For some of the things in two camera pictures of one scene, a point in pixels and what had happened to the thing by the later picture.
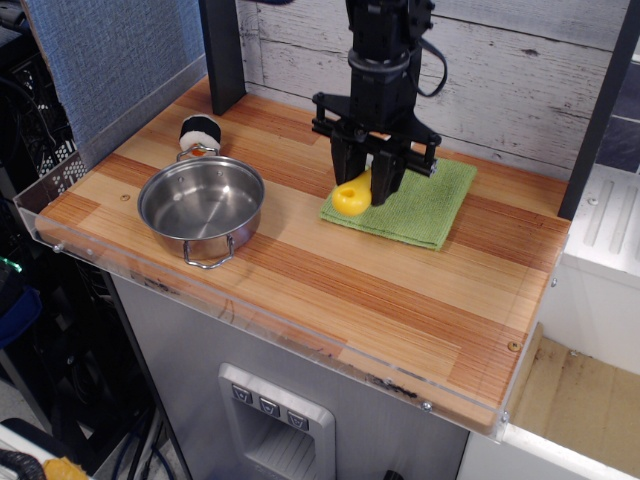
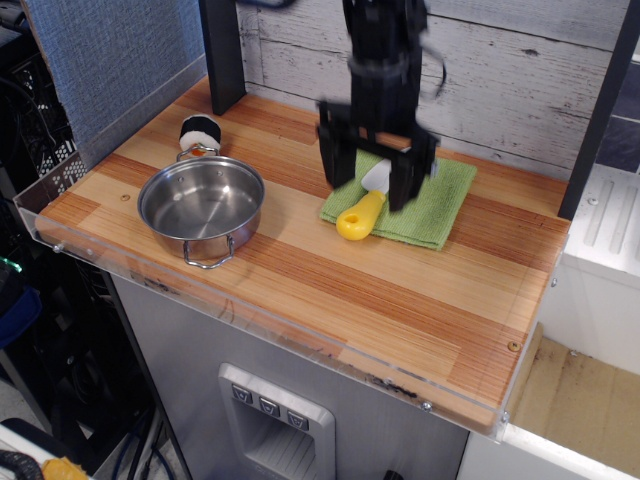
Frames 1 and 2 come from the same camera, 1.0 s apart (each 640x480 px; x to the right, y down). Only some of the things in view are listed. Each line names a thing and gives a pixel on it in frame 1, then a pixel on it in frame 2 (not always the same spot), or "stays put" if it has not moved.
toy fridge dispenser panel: [271, 432] stays put
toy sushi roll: [200, 129] stays put
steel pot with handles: [202, 204] stays put
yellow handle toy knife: [353, 198] to [357, 220]
